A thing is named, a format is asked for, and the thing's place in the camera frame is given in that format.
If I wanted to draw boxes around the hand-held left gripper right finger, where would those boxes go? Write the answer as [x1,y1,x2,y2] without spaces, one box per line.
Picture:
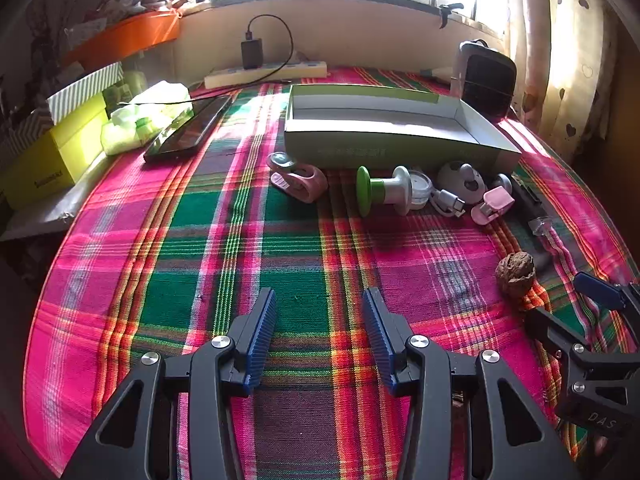
[362,287,581,480]

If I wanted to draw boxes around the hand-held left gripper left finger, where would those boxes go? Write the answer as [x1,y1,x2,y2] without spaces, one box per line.
[60,287,278,480]

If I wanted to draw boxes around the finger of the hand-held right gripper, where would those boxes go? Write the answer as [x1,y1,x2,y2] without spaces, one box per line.
[524,306,601,361]
[574,271,640,312]

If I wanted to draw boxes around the brown walnut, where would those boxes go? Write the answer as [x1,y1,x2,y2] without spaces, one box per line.
[495,252,537,291]

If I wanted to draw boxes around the black cylinder device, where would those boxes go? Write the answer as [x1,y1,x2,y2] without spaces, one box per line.
[510,177,553,238]

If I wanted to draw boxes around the pink plastic case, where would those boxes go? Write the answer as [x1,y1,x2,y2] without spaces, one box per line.
[470,186,516,226]

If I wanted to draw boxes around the green and white spool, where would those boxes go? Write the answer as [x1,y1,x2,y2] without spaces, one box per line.
[356,165,413,217]

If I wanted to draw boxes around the pink loop clip with disc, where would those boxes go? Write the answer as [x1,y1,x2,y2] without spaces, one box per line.
[266,151,328,204]

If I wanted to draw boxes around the white round gadget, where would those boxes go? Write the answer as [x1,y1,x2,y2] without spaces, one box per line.
[437,160,486,206]

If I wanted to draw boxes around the cardboard box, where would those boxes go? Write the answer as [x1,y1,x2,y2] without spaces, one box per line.
[284,84,522,177]

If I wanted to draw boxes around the plaid blanket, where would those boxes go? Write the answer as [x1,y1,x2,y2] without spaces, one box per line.
[22,65,631,480]

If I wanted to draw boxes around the white usb adapter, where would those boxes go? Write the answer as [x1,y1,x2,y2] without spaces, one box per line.
[429,187,468,220]

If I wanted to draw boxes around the white round case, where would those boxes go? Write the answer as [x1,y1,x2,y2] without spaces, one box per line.
[409,170,433,207]

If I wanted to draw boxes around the black smartphone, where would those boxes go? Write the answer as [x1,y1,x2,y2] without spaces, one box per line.
[143,95,235,164]

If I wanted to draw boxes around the heart print curtain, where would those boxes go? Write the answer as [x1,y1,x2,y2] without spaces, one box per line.
[505,0,621,141]

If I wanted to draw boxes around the small fan heater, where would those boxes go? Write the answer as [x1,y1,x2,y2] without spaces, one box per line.
[450,39,518,122]

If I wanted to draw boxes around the white power strip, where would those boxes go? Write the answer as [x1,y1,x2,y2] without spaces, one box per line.
[204,60,328,90]

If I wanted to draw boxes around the yellow-green box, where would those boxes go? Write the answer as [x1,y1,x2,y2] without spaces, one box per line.
[0,95,108,211]

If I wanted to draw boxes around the black charger adapter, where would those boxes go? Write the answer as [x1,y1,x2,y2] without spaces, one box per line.
[241,37,264,71]

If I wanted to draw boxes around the striped gift box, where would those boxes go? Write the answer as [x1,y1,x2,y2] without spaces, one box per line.
[47,62,124,126]

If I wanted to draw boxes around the grey patterned box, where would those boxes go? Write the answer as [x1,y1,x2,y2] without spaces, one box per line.
[0,110,53,161]

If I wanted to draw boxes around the black hook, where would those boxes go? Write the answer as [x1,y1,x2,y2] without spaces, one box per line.
[437,4,465,30]

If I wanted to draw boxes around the orange box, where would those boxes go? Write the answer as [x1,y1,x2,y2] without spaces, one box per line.
[60,10,181,68]

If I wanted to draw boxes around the black charger cable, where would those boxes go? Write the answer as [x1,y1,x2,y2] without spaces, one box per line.
[117,14,294,111]

